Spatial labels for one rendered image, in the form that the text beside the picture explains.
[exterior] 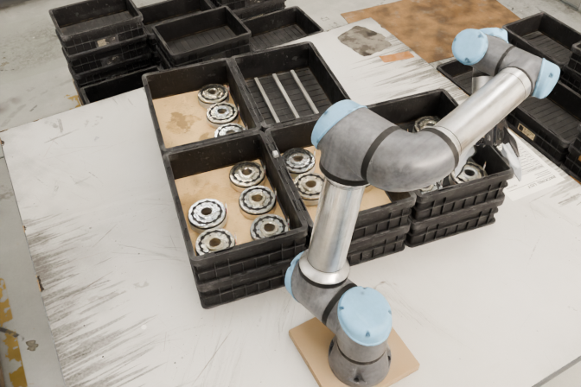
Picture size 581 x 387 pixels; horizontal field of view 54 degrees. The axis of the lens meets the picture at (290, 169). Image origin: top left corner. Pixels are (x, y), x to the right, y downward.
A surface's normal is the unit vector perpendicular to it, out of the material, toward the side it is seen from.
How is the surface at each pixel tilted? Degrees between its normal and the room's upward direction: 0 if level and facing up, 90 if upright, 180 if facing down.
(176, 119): 0
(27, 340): 0
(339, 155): 81
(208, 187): 0
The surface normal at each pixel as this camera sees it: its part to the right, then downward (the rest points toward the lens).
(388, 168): -0.29, 0.28
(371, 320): 0.07, -0.63
